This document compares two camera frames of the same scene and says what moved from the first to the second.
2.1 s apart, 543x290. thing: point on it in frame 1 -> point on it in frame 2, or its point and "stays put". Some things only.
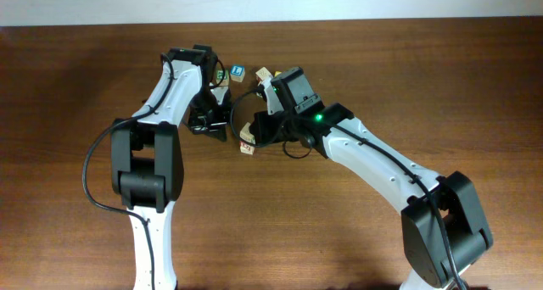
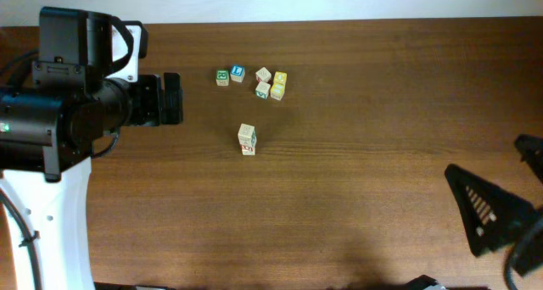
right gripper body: [275, 128] -> [535, 242]
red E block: [246, 148] stays put
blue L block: [237, 72] stays put
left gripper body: [207, 116] -> [148, 96]
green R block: [220, 75] stays put
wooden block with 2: [262, 74] stays put
